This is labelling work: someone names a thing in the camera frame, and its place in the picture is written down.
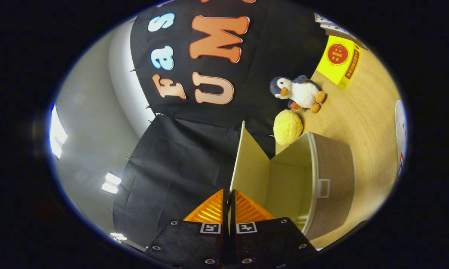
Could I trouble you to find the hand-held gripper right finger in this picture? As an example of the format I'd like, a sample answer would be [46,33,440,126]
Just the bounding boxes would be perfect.
[230,189,318,269]

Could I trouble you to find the brown fabric storage box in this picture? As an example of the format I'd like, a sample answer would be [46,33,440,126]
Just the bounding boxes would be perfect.
[230,120,356,241]

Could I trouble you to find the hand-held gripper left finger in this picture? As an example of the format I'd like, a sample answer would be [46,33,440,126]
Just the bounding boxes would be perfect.
[144,189,231,268]

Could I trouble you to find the white illustrated cover book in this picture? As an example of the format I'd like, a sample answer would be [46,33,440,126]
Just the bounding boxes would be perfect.
[314,12,339,26]

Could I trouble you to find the penguin plush toy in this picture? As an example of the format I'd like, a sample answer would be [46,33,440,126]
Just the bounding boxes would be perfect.
[269,75,326,114]

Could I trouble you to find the yellow book with red circle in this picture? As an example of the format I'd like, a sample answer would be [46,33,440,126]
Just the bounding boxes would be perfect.
[316,35,362,89]

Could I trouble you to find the white canvas shoe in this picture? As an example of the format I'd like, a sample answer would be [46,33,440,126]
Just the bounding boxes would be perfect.
[394,100,409,178]

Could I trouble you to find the yellow plush bun toy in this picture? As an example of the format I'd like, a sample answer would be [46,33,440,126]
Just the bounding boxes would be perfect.
[273,109,304,146]

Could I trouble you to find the white paperback book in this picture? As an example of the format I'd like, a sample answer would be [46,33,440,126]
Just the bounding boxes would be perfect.
[320,22,356,38]

